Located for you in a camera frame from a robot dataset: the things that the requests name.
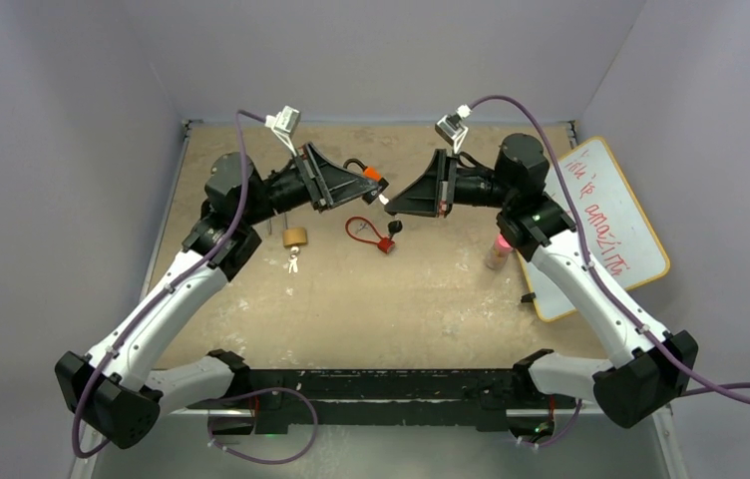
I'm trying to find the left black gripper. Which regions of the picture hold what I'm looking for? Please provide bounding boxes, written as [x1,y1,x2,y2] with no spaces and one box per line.
[243,146,378,229]

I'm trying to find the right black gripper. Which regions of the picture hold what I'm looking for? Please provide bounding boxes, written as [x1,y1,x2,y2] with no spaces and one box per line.
[388,149,517,218]

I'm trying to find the orange black padlock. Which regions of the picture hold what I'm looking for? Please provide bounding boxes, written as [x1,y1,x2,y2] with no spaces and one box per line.
[342,158,389,206]

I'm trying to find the black head keys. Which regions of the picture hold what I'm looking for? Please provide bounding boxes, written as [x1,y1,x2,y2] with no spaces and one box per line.
[378,194,403,240]

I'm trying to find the brass padlock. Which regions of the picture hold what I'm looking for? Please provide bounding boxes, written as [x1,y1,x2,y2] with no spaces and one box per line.
[282,227,308,248]

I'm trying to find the silver keys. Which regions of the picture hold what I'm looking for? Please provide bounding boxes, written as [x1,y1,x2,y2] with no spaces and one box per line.
[287,251,298,274]

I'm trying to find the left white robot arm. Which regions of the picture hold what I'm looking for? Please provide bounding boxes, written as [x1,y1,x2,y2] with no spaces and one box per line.
[55,143,388,458]

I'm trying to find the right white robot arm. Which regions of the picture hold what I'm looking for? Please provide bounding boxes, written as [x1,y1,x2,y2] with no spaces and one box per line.
[385,134,698,428]

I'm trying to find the pink cap bottle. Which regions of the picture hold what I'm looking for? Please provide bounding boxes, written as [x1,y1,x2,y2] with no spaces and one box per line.
[484,234,514,270]

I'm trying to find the red cable lock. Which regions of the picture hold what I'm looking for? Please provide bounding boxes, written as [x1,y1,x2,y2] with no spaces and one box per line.
[344,216,396,254]

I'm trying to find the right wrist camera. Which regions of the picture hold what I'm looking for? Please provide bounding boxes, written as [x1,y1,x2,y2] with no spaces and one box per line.
[435,105,472,155]

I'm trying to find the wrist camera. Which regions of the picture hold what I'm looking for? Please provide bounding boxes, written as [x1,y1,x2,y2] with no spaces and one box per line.
[264,106,301,157]
[435,105,472,155]

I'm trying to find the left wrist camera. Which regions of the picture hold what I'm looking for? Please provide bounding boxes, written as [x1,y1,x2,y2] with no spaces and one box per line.
[264,106,301,157]

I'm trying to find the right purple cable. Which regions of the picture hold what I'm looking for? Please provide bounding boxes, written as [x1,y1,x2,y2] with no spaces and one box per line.
[470,95,750,451]

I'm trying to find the purple cable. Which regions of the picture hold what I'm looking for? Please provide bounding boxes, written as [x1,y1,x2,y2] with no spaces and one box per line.
[470,95,750,451]
[71,109,319,465]

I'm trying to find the whiteboard with yellow frame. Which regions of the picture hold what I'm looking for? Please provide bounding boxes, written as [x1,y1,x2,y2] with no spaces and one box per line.
[520,137,671,323]

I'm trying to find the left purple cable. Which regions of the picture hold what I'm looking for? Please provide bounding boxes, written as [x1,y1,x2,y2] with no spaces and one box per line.
[71,109,319,465]

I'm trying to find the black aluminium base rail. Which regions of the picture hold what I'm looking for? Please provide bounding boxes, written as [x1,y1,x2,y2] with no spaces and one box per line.
[87,367,673,438]

